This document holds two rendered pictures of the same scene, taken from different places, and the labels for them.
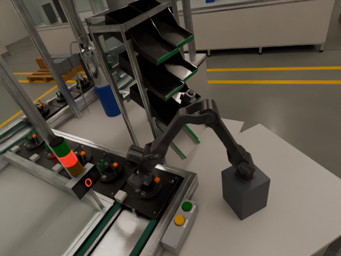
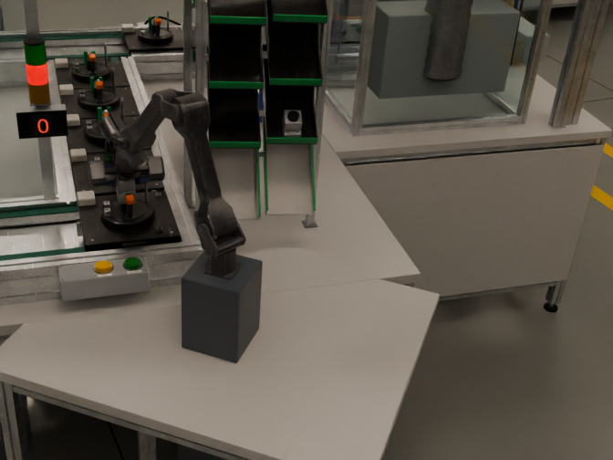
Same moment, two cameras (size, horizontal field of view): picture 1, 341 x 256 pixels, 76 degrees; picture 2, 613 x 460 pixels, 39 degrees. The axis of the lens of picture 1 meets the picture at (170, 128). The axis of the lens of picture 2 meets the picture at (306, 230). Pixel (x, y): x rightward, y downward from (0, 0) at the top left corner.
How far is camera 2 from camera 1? 1.47 m
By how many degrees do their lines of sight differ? 27
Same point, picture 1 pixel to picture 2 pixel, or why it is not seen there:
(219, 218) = (164, 325)
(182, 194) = (150, 252)
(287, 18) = not seen: outside the picture
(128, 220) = (65, 235)
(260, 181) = (223, 286)
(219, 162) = (277, 283)
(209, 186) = not seen: hidden behind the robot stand
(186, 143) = (243, 203)
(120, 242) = (28, 244)
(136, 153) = (110, 125)
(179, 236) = (79, 277)
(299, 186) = (319, 386)
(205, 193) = not seen: hidden behind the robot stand
